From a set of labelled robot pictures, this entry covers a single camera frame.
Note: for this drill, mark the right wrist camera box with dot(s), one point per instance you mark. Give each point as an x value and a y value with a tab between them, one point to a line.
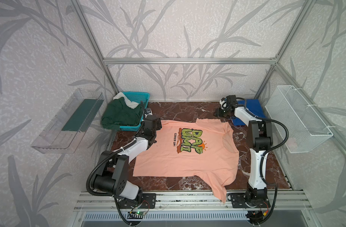
228	102

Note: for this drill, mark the clear plastic wall shelf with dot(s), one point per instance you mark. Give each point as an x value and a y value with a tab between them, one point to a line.
66	130

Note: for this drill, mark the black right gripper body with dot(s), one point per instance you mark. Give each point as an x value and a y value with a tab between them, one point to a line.
219	112

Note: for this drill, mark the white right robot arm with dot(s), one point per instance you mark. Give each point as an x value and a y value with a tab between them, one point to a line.
259	140

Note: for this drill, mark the white wire mesh basket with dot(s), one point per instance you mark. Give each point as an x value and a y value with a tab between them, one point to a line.
306	129

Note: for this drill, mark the blue folded t-shirt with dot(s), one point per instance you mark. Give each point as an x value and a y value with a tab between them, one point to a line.
254	107

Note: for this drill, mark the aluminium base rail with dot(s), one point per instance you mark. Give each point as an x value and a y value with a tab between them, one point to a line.
291	208

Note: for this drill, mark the pink graphic t-shirt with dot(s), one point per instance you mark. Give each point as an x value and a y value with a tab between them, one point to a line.
204	148

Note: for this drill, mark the white t-shirt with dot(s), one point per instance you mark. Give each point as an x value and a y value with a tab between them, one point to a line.
130	104

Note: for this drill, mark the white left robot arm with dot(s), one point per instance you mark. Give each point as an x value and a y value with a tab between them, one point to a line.
110	176

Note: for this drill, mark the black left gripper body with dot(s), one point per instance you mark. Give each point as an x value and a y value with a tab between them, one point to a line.
147	135

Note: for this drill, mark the teal plastic laundry basket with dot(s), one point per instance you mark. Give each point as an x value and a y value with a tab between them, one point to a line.
142	99

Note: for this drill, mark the green circuit board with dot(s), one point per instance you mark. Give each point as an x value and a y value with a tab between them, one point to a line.
137	214

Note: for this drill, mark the dark green t-shirt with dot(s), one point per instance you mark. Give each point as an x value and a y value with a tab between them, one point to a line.
118	114

